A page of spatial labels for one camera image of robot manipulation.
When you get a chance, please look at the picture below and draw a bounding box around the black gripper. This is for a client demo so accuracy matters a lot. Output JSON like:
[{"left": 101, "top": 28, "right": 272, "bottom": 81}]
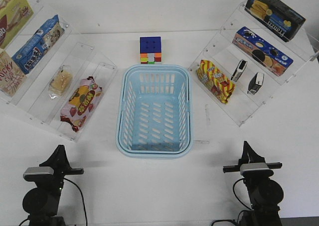
[
  {"left": 222, "top": 141, "right": 283, "bottom": 176},
  {"left": 39, "top": 144, "right": 84, "bottom": 184}
]

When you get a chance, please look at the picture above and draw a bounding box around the black white tissue pack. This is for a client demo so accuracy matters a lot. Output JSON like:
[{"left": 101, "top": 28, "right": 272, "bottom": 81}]
[
  {"left": 247, "top": 72, "right": 264, "bottom": 95},
  {"left": 231, "top": 59, "right": 247, "bottom": 82}
]

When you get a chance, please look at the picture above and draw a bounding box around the bread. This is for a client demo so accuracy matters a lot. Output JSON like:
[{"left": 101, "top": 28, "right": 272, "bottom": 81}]
[{"left": 48, "top": 65, "right": 73, "bottom": 99}]

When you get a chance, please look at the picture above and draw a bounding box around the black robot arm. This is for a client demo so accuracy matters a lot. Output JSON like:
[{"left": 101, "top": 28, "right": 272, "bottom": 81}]
[
  {"left": 223, "top": 141, "right": 284, "bottom": 226},
  {"left": 22, "top": 145, "right": 84, "bottom": 226}
]

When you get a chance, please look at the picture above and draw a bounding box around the light blue plastic basket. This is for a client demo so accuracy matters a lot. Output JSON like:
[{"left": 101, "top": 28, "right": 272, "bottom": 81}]
[{"left": 116, "top": 64, "right": 193, "bottom": 159}]

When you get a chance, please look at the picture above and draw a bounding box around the pink strawberry snack bag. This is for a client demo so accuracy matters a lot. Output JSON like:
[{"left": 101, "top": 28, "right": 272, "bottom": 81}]
[{"left": 60, "top": 76, "right": 103, "bottom": 132}]

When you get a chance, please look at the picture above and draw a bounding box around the red yellow fries snack bag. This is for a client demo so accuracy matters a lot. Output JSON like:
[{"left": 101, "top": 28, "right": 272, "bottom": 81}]
[{"left": 196, "top": 59, "right": 236, "bottom": 104}]

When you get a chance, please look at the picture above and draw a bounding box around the clear acrylic shelf left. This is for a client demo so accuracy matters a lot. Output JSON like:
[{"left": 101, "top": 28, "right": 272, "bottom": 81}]
[{"left": 0, "top": 15, "right": 117, "bottom": 141}]

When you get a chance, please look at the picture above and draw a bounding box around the clear acrylic shelf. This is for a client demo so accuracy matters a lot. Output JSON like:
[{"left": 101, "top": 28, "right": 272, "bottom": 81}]
[
  {"left": 0, "top": 15, "right": 117, "bottom": 141},
  {"left": 189, "top": 2, "right": 319, "bottom": 125}
]

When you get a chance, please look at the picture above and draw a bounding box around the clear acrylic shelf right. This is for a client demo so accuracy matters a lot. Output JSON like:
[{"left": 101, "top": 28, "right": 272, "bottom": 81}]
[{"left": 189, "top": 2, "right": 319, "bottom": 125}]

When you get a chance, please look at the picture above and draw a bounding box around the Pocky snack box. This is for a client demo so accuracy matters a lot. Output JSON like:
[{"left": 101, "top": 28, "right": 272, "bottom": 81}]
[{"left": 0, "top": 49, "right": 27, "bottom": 97}]

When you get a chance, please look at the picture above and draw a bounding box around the blue sandwich cookie box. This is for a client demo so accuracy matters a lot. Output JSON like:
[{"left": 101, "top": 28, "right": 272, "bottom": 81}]
[{"left": 232, "top": 26, "right": 294, "bottom": 77}]

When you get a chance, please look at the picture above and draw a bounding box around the blue cookie bag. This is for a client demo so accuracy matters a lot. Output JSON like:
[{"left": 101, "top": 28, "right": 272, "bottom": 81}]
[{"left": 12, "top": 15, "right": 64, "bottom": 75}]

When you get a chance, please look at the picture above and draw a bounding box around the black Pizza cracker box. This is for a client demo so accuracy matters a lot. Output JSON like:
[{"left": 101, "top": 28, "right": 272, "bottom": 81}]
[{"left": 245, "top": 0, "right": 306, "bottom": 42}]

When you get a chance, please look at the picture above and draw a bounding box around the multicoloured puzzle cube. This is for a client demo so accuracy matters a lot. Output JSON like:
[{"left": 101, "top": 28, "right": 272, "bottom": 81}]
[{"left": 140, "top": 36, "right": 162, "bottom": 64}]

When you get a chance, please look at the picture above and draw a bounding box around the yellow green snack box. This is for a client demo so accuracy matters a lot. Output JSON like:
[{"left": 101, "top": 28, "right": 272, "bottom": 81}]
[{"left": 0, "top": 0, "right": 34, "bottom": 49}]

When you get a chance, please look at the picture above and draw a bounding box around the black cable left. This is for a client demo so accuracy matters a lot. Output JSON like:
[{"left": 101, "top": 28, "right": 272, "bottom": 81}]
[{"left": 17, "top": 178, "right": 88, "bottom": 226}]

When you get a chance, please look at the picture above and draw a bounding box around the black cable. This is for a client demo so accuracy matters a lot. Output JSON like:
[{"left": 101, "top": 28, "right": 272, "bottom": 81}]
[
  {"left": 17, "top": 178, "right": 88, "bottom": 226},
  {"left": 211, "top": 178, "right": 252, "bottom": 226}
]

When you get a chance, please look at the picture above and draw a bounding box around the black cable right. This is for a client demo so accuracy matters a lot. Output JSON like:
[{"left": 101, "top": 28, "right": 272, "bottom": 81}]
[{"left": 211, "top": 178, "right": 252, "bottom": 226}]

